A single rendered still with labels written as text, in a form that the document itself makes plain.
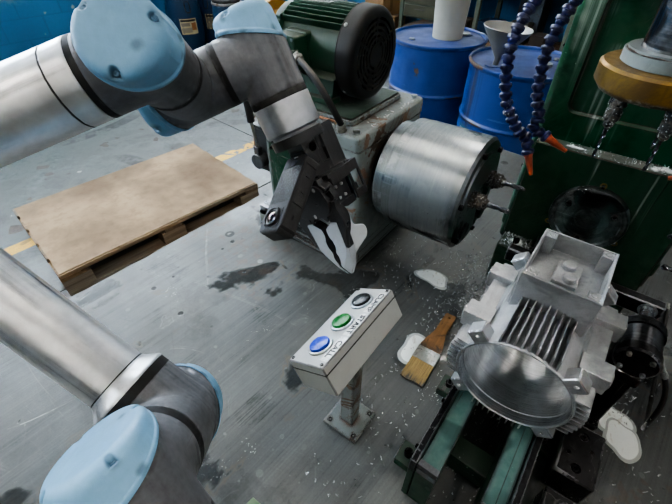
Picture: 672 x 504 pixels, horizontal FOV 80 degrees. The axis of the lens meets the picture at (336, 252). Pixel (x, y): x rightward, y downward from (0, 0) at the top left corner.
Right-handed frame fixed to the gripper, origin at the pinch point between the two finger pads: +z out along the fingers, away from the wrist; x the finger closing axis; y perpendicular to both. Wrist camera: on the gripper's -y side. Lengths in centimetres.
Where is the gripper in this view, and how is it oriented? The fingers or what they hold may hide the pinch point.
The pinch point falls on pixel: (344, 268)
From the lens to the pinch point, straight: 58.3
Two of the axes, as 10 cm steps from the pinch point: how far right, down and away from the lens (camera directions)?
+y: 6.2, -5.3, 5.8
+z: 4.0, 8.5, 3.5
